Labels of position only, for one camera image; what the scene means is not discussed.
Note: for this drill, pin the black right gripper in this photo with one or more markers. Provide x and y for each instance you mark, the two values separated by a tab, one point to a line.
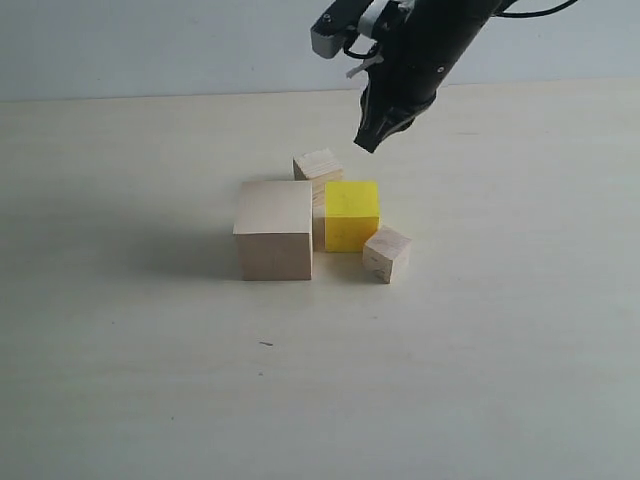
416	60

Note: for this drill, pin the yellow cube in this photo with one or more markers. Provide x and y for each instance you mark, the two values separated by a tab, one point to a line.
352	215

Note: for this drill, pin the large wooden cube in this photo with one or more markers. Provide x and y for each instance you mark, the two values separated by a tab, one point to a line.
273	230

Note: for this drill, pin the medium wooden cube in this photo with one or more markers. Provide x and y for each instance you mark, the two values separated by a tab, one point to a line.
319	168

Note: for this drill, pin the small wooden cube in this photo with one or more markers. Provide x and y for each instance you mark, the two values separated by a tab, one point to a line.
386	254

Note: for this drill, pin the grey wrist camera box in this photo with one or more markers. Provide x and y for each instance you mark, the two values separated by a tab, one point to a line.
343	22

